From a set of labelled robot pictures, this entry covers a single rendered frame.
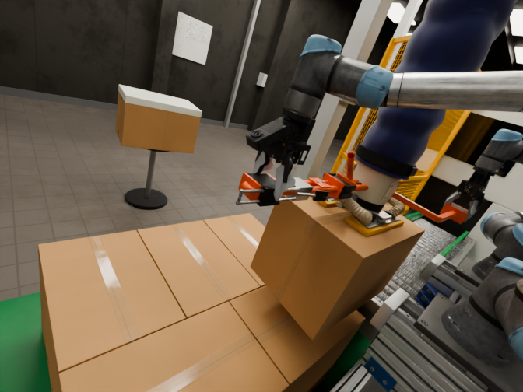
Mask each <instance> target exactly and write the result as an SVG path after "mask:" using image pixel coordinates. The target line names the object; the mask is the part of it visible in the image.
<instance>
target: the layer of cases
mask: <svg viewBox="0 0 523 392"><path fill-rule="evenodd" d="M264 231H265V227H264V226H263V225H262V224H261V223H260V222H259V221H258V220H257V219H256V218H255V217H254V216H253V215H252V214H251V213H247V214H242V215H232V216H227V217H221V218H215V219H206V220H200V221H194V222H185V223H179V224H173V225H168V226H158V227H153V228H148V229H138V230H137V231H136V230H132V231H127V232H121V233H111V234H106V235H100V236H90V237H85V238H79V239H74V240H64V241H58V242H53V243H43V244H38V257H39V272H40V298H41V310H42V316H43V322H44V333H45V338H46V344H47V355H48V361H49V366H50V372H51V382H52V388H53V392H306V391H307V390H309V389H310V388H311V387H312V386H313V385H314V384H315V383H316V382H317V381H318V380H319V379H320V378H321V377H322V376H323V375H324V374H325V373H326V372H327V371H328V370H329V369H330V368H331V367H332V366H334V364H335V362H336V361H337V359H338V358H339V356H340V355H341V354H342V352H343V351H344V349H345V348H346V346H347V345H348V344H349V342H350V341H351V339H352V338H353V336H354V334H355V333H356V332H357V331H358V329H359V328H360V326H361V324H362V323H363V322H364V321H365V319H366V318H365V317H364V316H363V315H362V314H361V313H359V312H358V311H357V310H355V311H354V312H352V313H351V314H350V315H349V316H347V317H345V318H344V319H343V320H341V321H339V322H338V323H337V324H336V325H334V326H333V327H331V328H330V329H328V330H327V331H326V332H325V333H323V334H321V335H320V336H319V337H317V338H315V339H314V340H313V341H312V340H311V339H310V338H309V336H308V335H307V334H306V333H305V331H304V330H303V329H302V328H301V326H300V325H299V324H298V323H297V322H296V321H295V320H294V319H293V317H292V316H291V315H290V314H289V312H288V311H287V310H286V309H285V307H284V306H283V305H282V304H281V303H280V301H278V300H277V298H276V297H275V296H274V295H273V294H272V292H271V291H270V290H269V288H268V287H267V286H266V285H265V284H264V282H263V281H262V280H261V279H260V278H259V277H258V276H257V275H256V273H255V272H254V271H253V270H252V268H251V262H252V261H253V258H254V255H255V253H256V250H257V248H258V245H259V243H260V240H261V238H262V235H263V232H264Z"/></svg>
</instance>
